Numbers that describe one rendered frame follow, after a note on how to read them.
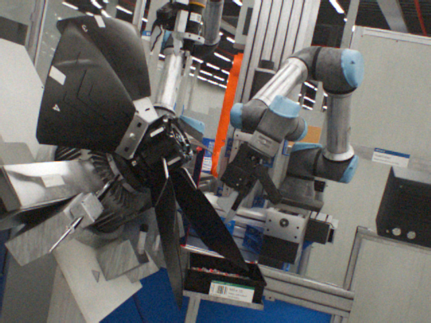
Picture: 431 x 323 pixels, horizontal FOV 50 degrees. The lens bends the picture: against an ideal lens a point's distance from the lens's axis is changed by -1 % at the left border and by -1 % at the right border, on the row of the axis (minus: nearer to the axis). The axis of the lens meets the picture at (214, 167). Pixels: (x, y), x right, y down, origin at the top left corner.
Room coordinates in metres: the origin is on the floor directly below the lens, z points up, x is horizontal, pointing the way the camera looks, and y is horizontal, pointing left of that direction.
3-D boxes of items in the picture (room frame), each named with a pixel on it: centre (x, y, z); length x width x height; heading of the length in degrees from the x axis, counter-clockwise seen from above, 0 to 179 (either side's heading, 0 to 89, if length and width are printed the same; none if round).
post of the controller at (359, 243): (1.37, -0.47, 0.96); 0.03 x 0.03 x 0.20; 78
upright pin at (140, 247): (1.00, 0.12, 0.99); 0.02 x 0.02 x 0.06
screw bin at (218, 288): (1.28, -0.09, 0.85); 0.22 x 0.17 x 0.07; 94
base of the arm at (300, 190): (1.87, -0.34, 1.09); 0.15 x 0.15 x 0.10
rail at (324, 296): (1.46, -0.05, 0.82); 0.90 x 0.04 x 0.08; 78
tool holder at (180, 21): (1.12, 0.13, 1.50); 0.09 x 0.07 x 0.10; 113
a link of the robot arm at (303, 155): (1.86, -0.35, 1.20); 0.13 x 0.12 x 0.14; 61
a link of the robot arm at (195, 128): (2.00, 0.14, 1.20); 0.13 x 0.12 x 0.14; 91
